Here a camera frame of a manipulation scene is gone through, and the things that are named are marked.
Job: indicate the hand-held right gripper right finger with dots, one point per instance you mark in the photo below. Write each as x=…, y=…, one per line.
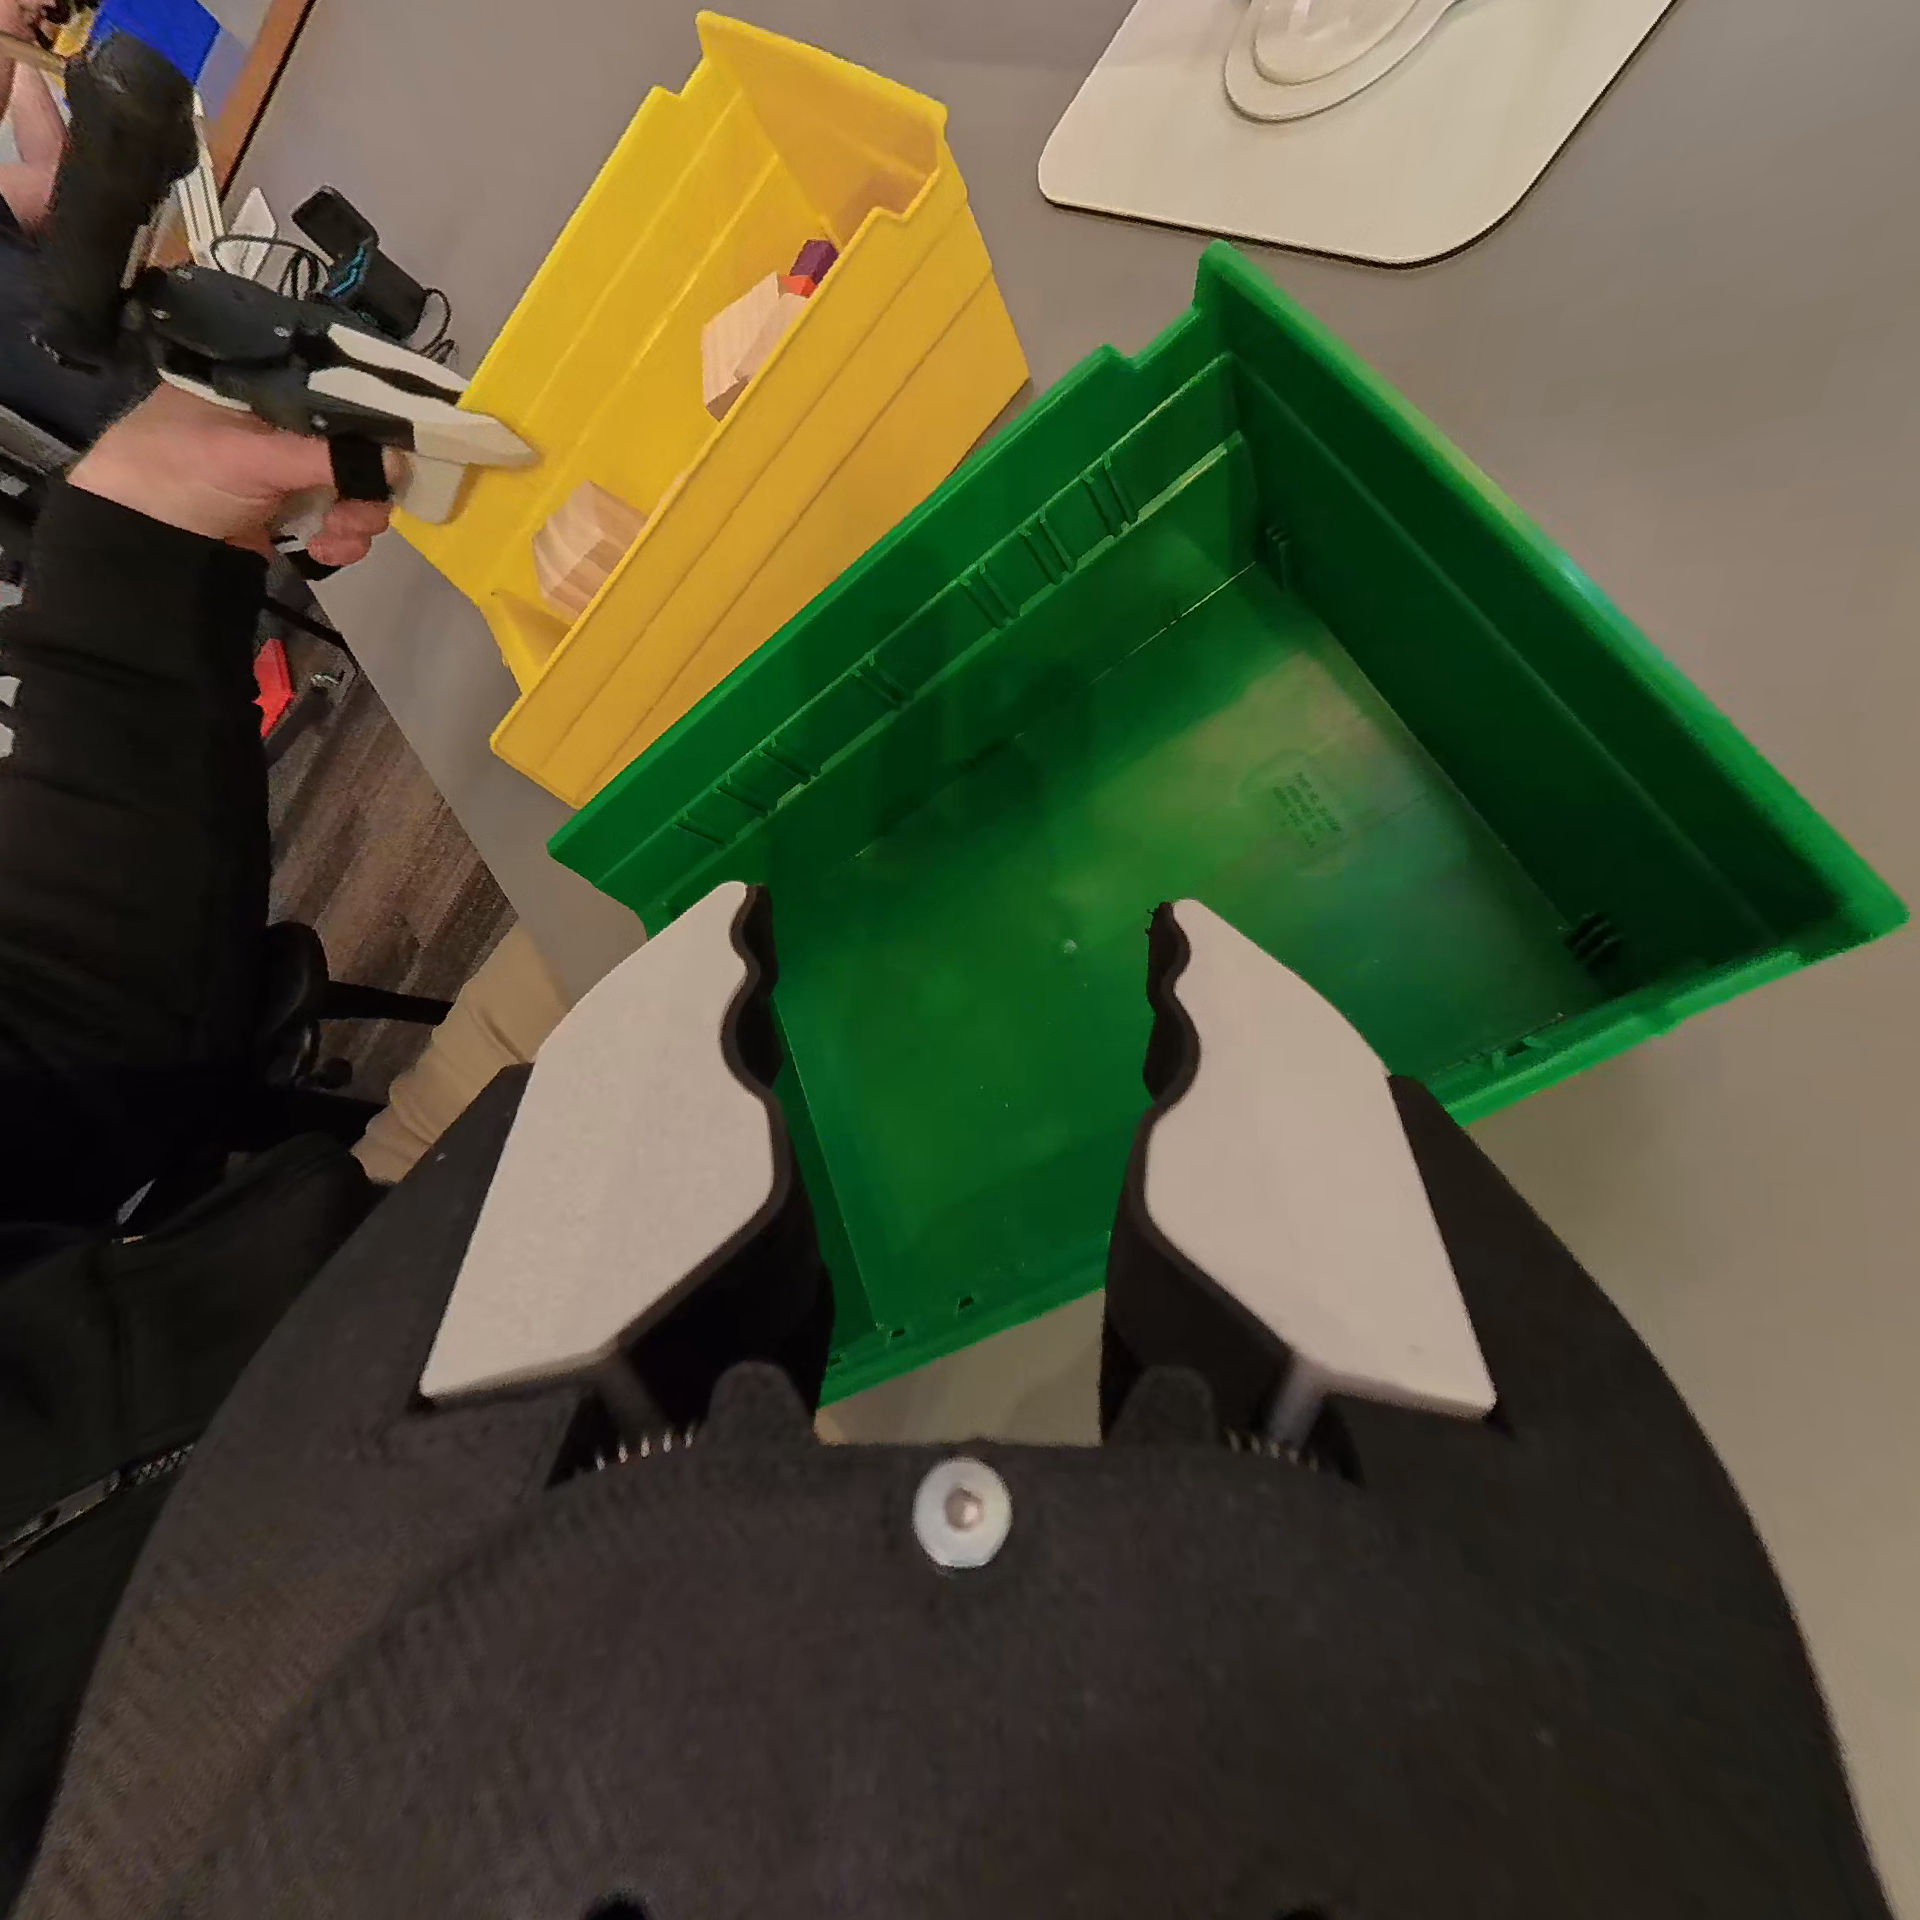
x=1291, y=1185

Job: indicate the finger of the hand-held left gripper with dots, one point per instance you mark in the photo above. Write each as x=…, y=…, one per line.
x=451, y=437
x=395, y=356

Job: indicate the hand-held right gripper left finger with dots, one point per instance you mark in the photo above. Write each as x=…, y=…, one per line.
x=600, y=1155

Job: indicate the large plain wooden block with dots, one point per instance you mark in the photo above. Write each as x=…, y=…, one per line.
x=589, y=552
x=751, y=353

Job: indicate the yellow plastic bin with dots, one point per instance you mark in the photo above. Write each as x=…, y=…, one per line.
x=840, y=388

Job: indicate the purple cube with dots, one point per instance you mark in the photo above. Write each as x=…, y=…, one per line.
x=812, y=266

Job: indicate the green plastic bin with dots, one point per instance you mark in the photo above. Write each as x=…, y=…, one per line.
x=1350, y=721

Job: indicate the person's left forearm black sleeve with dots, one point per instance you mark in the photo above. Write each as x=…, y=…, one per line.
x=130, y=840

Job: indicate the person's left hand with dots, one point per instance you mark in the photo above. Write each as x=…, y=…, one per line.
x=211, y=473

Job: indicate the person's leg in khaki trousers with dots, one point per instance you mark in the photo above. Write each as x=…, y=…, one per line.
x=464, y=1050

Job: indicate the blue plastic bin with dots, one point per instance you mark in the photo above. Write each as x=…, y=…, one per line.
x=159, y=24

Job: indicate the black chair base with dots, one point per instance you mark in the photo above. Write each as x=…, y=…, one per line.
x=323, y=1019

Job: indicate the white document holder stand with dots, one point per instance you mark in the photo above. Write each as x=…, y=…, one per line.
x=1350, y=136

